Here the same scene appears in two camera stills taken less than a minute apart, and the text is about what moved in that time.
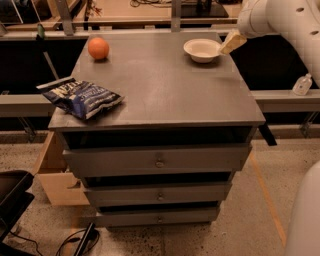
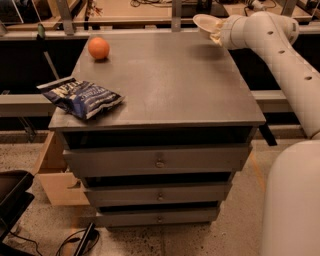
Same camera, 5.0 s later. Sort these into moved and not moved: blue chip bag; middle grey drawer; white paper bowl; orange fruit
Moved: white paper bowl
Not moved: orange fruit; blue chip bag; middle grey drawer
